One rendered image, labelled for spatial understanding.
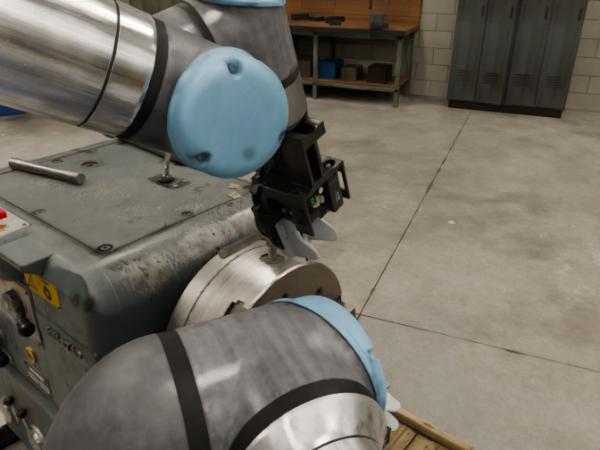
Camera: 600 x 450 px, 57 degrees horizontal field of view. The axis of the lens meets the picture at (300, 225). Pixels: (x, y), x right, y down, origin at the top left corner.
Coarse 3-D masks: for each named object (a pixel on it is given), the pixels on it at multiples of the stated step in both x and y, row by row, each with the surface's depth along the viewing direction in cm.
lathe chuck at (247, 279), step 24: (240, 264) 84; (264, 264) 84; (288, 264) 84; (312, 264) 87; (216, 288) 82; (240, 288) 80; (264, 288) 79; (288, 288) 84; (312, 288) 89; (336, 288) 95; (192, 312) 81; (216, 312) 79
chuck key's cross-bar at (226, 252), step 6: (252, 234) 72; (258, 234) 73; (240, 240) 66; (246, 240) 68; (252, 240) 70; (258, 240) 73; (228, 246) 62; (234, 246) 63; (240, 246) 65; (246, 246) 68; (222, 252) 60; (228, 252) 60; (234, 252) 62; (222, 258) 60
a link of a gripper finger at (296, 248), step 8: (280, 224) 62; (288, 224) 62; (280, 232) 63; (288, 232) 63; (296, 232) 62; (288, 240) 64; (296, 240) 63; (304, 240) 63; (288, 248) 65; (296, 248) 65; (304, 248) 63; (312, 248) 62; (288, 256) 67; (296, 256) 67; (304, 256) 65; (312, 256) 63
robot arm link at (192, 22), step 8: (168, 8) 45; (176, 8) 44; (184, 8) 44; (192, 8) 44; (160, 16) 44; (168, 16) 44; (176, 16) 44; (184, 16) 44; (192, 16) 44; (200, 16) 44; (176, 24) 43; (184, 24) 43; (192, 24) 43; (200, 24) 44; (192, 32) 43; (200, 32) 43; (208, 32) 44
